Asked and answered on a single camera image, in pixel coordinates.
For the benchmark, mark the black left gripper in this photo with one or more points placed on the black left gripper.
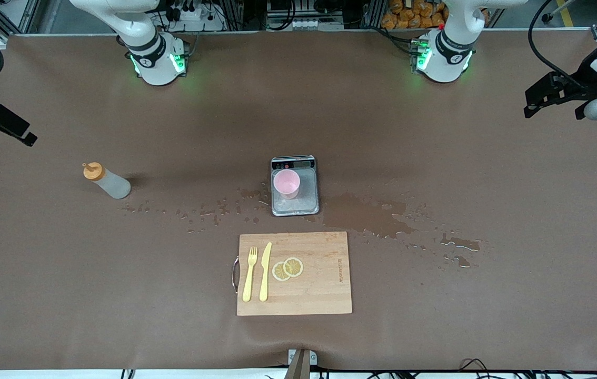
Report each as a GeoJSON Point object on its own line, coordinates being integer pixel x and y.
{"type": "Point", "coordinates": [584, 78]}

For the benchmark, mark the clear squeeze bottle orange cap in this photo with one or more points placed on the clear squeeze bottle orange cap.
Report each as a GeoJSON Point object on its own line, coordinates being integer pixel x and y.
{"type": "Point", "coordinates": [114, 185]}

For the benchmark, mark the pink plastic cup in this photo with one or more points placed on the pink plastic cup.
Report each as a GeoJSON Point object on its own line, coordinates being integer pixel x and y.
{"type": "Point", "coordinates": [285, 181]}

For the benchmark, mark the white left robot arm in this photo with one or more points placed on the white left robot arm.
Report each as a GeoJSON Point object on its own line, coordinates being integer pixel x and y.
{"type": "Point", "coordinates": [446, 52]}

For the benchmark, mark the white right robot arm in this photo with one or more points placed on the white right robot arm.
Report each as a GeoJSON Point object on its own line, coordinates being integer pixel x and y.
{"type": "Point", "coordinates": [156, 63]}

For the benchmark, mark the orange snack packages pile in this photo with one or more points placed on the orange snack packages pile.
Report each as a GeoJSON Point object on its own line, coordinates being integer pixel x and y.
{"type": "Point", "coordinates": [404, 16]}

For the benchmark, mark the water puddle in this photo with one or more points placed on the water puddle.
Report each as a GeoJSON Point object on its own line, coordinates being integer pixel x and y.
{"type": "Point", "coordinates": [367, 216]}

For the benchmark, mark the white power strip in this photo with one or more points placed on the white power strip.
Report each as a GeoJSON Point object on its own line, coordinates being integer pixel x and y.
{"type": "Point", "coordinates": [317, 23]}
{"type": "Point", "coordinates": [196, 23]}

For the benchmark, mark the silver digital kitchen scale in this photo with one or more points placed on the silver digital kitchen scale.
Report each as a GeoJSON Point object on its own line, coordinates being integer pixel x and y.
{"type": "Point", "coordinates": [306, 202]}

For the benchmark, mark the yellow plastic fork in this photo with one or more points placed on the yellow plastic fork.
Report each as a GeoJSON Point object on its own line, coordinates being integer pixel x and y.
{"type": "Point", "coordinates": [249, 281]}

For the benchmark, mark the yellow plastic knife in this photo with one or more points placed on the yellow plastic knife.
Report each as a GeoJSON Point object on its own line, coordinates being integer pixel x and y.
{"type": "Point", "coordinates": [266, 263]}

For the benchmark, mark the wooden cutting board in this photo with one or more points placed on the wooden cutting board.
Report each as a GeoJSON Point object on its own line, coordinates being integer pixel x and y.
{"type": "Point", "coordinates": [319, 295]}

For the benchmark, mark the whole lemon slice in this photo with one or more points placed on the whole lemon slice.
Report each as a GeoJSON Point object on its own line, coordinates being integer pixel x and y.
{"type": "Point", "coordinates": [293, 267]}

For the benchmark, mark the grey metal mount bracket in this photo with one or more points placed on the grey metal mount bracket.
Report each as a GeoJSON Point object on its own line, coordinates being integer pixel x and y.
{"type": "Point", "coordinates": [301, 363]}

